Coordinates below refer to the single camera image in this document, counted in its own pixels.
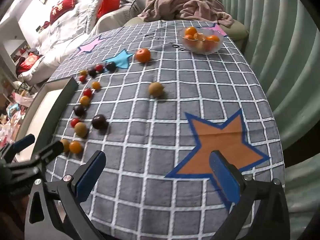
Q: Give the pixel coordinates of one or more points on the yellow cherry tomato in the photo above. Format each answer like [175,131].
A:
[75,147]
[83,72]
[66,145]
[95,85]
[85,100]

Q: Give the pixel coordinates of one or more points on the small orange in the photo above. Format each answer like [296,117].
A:
[189,37]
[191,30]
[213,39]

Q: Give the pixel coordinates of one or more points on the red printed cushion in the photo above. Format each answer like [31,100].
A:
[28,63]

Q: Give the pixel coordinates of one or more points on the pink brown blanket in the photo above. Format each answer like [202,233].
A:
[187,7]

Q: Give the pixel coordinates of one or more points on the clear plastic fruit bowl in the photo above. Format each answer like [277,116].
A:
[202,48]

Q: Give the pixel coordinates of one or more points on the large dark purple plum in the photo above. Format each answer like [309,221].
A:
[99,121]

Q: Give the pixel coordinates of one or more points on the beige sofa cover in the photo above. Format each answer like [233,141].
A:
[110,21]

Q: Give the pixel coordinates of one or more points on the pile of colourful clutter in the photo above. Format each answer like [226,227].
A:
[12,115]

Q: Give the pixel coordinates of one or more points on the orange tangerine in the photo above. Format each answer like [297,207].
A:
[143,55]

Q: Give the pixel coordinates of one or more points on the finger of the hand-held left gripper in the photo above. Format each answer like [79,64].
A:
[23,142]
[51,151]

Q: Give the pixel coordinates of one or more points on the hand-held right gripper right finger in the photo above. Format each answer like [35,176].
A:
[225,180]

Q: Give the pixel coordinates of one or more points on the large red printed pillow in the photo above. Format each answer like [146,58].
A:
[62,5]

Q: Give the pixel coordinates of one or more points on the dark framed white tray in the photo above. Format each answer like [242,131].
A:
[42,110]

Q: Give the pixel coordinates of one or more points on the white bed duvet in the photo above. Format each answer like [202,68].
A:
[57,37]

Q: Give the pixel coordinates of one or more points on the grey checkered star tablecloth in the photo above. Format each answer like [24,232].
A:
[162,135]

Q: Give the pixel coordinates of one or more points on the striped white pillow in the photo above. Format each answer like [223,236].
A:
[93,12]

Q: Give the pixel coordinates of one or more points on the light green curtain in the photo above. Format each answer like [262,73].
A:
[275,55]

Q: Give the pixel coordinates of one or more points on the brown round fruit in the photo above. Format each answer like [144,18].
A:
[81,129]
[156,88]

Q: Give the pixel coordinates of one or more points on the red cherry tomato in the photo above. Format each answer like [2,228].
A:
[87,92]
[82,78]
[74,122]
[99,67]

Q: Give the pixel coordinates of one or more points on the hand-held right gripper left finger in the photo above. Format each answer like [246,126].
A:
[90,177]

